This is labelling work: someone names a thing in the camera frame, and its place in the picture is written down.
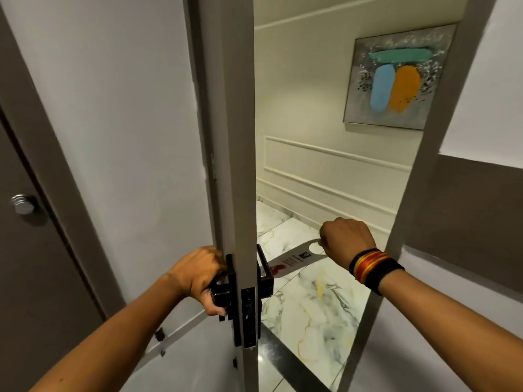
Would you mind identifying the person's right hand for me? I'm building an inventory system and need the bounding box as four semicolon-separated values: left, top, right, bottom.
319;217;377;271

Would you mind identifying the person's left hand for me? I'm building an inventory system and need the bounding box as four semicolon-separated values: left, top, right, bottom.
167;246;229;317

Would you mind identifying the black door handle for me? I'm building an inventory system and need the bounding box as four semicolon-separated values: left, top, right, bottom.
256;243;275;299
209;254;238;347

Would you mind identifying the white door hanger sign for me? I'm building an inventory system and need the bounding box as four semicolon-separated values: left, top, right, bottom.
267;238;328;279

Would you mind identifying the person's left forearm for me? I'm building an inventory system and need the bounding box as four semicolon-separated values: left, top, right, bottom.
31;272;191;392

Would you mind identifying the person's right forearm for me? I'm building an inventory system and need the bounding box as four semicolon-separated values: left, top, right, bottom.
378;268;523;392

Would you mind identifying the black door lock plate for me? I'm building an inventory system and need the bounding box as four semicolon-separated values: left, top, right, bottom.
241;287;257;349

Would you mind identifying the red orange yellow striped bangle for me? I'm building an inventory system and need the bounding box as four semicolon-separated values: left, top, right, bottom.
353;250;393;284

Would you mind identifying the wide black cloth wristband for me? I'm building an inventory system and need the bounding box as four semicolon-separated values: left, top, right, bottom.
364;258;405;297

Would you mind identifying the black floor threshold strip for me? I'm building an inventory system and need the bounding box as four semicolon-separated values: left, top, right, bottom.
257;321;332;392

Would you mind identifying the grey white door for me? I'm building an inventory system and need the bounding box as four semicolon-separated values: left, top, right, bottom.
183;0;262;392

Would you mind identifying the abstract framed painting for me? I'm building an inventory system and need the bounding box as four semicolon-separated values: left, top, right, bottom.
343;23;458;131

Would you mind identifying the brown door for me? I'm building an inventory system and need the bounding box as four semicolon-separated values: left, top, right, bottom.
0;112;105;392

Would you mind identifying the silver round door knob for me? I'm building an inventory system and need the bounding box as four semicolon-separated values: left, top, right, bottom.
11;194;38;216

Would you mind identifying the grey door frame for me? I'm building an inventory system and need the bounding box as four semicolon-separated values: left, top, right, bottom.
337;0;500;392

